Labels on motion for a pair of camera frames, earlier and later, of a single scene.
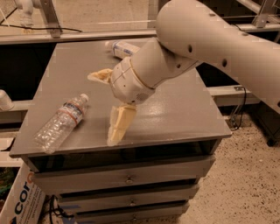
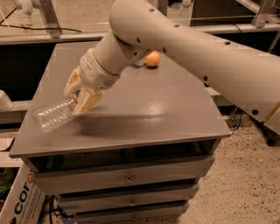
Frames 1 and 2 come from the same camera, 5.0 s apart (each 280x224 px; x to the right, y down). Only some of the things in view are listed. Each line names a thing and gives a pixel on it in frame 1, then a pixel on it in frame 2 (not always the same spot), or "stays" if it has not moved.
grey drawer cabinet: [151, 175] stays
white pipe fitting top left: [25, 9] stays
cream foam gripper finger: [103, 76] -> [74, 83]
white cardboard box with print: [24, 201] stays
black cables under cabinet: [49, 208] stays
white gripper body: [128, 81] -> [94, 73]
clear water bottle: [59, 123] -> [52, 116]
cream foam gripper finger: [121, 119] -> [87, 100]
